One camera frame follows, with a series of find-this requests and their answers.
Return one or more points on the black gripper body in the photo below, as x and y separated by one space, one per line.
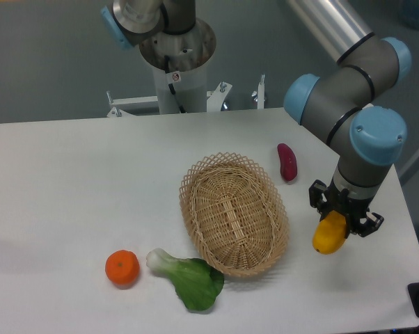
339 201

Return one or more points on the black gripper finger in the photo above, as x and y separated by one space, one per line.
318 192
364 226

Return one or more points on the yellow mango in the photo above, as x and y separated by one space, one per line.
330 233

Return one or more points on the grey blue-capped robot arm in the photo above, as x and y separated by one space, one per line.
338 110

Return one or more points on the woven wicker basket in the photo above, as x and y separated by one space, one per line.
234 215

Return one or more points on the purple sweet potato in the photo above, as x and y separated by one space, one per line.
288 162

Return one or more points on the green bok choy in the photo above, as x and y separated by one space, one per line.
196 283

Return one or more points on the orange tangerine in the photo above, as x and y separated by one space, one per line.
122 267

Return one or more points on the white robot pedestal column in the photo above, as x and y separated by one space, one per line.
179 67

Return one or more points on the white metal base frame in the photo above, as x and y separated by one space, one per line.
215 101

